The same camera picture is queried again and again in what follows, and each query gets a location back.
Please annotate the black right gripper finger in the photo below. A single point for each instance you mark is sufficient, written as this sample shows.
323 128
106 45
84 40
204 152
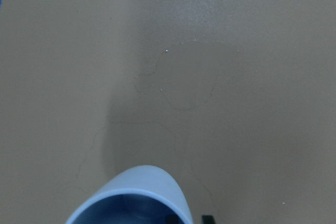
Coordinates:
208 219

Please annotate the light blue plastic cup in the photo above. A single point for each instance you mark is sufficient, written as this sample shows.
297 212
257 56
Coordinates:
142 194

